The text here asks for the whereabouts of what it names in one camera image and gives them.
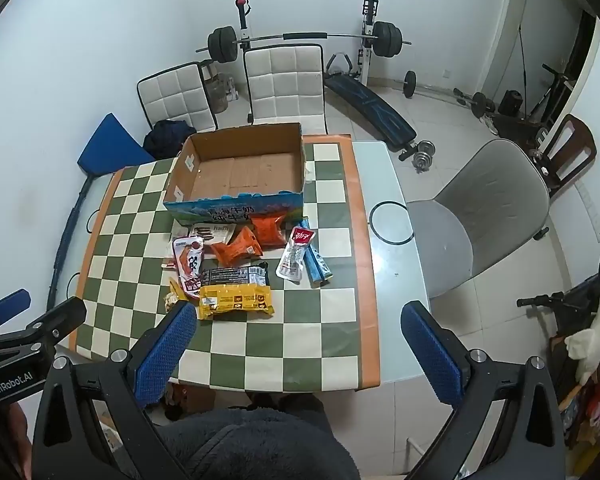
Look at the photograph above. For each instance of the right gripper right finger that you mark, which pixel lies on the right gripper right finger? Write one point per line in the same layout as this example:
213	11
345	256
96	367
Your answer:
527	441

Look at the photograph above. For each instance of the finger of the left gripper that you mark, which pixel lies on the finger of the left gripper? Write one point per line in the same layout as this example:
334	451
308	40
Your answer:
14	304
50	327

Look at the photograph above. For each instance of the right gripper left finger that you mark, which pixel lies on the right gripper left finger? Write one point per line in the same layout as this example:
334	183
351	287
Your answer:
68	440

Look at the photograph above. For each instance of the yellow panda snack bag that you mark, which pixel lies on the yellow panda snack bag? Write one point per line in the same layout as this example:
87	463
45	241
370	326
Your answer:
174	295

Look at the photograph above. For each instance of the red white chicken feet pouch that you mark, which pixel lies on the red white chicken feet pouch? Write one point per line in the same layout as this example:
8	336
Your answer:
188	253

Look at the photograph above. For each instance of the yellow chocolate snack pack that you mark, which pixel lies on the yellow chocolate snack pack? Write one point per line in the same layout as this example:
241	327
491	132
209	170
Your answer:
216	300

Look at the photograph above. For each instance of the Franzzi cookie box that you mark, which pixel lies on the Franzzi cookie box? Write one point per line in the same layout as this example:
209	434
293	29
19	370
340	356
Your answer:
213	233

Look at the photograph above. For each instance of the orange snack bag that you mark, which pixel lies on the orange snack bag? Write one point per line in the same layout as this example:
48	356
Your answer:
244	245
268	228

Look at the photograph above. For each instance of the black snack pack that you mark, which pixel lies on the black snack pack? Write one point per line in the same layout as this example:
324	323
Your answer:
236	275

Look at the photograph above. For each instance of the red white clear pouch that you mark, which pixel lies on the red white clear pouch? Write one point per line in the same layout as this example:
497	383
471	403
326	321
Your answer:
290	265

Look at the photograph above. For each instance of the blue snack bar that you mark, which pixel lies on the blue snack bar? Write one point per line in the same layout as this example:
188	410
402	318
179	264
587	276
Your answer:
317	268

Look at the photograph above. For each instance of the white plush toy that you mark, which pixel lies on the white plush toy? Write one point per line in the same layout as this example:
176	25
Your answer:
584	347

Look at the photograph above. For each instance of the black fuzzy clothing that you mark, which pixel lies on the black fuzzy clothing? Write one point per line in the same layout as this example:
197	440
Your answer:
261	444

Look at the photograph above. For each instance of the blue cushion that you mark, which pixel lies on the blue cushion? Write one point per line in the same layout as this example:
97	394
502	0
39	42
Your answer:
110	149

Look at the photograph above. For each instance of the dark clothes pile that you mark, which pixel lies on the dark clothes pile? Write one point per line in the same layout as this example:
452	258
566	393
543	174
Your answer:
166	138

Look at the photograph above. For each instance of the cardboard box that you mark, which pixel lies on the cardboard box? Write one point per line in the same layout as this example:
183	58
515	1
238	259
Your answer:
229	175

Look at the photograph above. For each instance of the checkered table mat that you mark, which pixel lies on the checkered table mat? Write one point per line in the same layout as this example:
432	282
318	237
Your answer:
260	327

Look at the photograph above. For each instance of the left white padded chair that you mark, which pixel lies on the left white padded chair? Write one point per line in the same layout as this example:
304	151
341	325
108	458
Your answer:
177	93

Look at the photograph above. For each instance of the white padded chair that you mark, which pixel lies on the white padded chair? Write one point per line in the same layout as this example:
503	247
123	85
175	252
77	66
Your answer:
286	84
177	93

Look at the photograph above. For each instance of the grey swivel chair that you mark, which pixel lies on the grey swivel chair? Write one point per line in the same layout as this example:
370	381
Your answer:
493	206

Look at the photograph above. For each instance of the brown wooden chair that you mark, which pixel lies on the brown wooden chair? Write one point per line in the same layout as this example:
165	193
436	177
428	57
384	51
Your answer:
566	155

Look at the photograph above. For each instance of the right white padded chair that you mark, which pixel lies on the right white padded chair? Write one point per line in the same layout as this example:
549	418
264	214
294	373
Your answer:
286	84

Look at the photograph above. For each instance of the chrome dumbbell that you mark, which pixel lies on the chrome dumbbell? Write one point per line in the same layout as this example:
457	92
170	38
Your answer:
424	155

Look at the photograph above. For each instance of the black sit-up bench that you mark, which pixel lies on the black sit-up bench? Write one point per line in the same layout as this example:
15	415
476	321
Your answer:
392	127

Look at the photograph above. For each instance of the barbell on rack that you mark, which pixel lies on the barbell on rack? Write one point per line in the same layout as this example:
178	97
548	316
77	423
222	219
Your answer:
383	39

